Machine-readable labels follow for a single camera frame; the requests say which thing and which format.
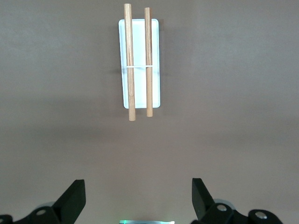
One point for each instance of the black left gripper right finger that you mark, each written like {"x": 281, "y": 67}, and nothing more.
{"x": 203, "y": 198}

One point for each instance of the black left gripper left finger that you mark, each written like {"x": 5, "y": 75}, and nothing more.
{"x": 70, "y": 198}

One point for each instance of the white rectangular tray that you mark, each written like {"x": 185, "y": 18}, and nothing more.
{"x": 140, "y": 88}

